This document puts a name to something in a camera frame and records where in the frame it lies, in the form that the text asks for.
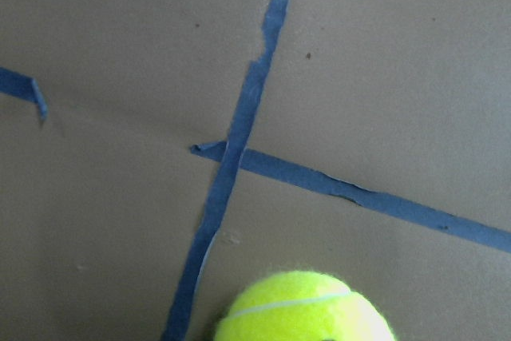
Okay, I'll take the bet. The yellow Wilson tennis ball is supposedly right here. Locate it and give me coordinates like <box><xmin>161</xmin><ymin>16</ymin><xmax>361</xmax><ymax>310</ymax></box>
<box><xmin>214</xmin><ymin>271</ymin><xmax>395</xmax><ymax>340</ymax></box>

